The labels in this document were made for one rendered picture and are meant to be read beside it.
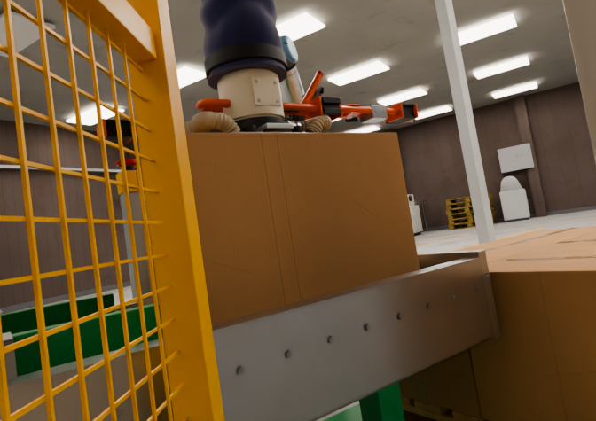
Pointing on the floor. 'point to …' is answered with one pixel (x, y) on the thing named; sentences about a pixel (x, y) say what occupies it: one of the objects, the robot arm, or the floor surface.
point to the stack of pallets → (465, 213)
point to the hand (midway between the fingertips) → (328, 110)
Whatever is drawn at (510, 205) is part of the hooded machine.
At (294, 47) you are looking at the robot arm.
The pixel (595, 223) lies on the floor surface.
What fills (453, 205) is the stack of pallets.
